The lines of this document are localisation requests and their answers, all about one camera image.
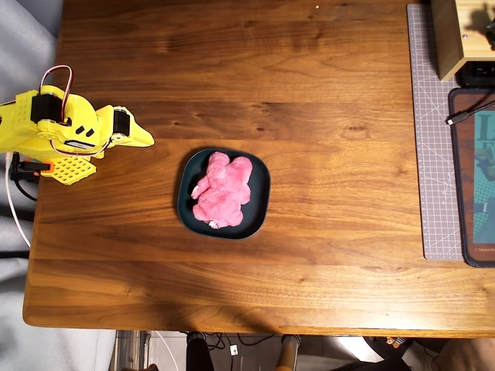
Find brown pole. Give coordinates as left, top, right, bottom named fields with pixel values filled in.
left=277, top=334, right=302, bottom=371

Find black power cable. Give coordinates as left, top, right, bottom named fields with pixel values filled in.
left=9, top=152, right=39, bottom=202

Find printed black-edged mouse pad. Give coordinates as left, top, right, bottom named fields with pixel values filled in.
left=447, top=87, right=495, bottom=269

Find orange black table clamp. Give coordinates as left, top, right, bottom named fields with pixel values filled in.
left=17, top=160, right=54, bottom=177

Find yellow gripper black servo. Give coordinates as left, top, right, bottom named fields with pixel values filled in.
left=95, top=104, right=155, bottom=149

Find black pole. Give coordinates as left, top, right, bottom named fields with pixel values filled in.
left=185, top=331, right=216, bottom=371

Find red white servo wire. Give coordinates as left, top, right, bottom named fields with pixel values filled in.
left=39, top=64, right=73, bottom=124
left=49, top=137, right=114, bottom=158

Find black usb cable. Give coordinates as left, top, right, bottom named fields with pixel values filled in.
left=445, top=98, right=495, bottom=127

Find metal rack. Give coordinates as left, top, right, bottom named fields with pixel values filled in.
left=109, top=330, right=152, bottom=371

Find grey cutting mat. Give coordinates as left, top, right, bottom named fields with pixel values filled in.
left=405, top=2, right=465, bottom=262

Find pink plush bear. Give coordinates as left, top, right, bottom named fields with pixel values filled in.
left=190, top=151, right=254, bottom=230

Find light wooden box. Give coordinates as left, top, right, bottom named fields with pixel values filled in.
left=431, top=0, right=495, bottom=82

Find black device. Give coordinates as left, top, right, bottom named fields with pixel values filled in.
left=455, top=60, right=495, bottom=88

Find white power cable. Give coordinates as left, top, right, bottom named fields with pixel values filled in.
left=4, top=149, right=32, bottom=249

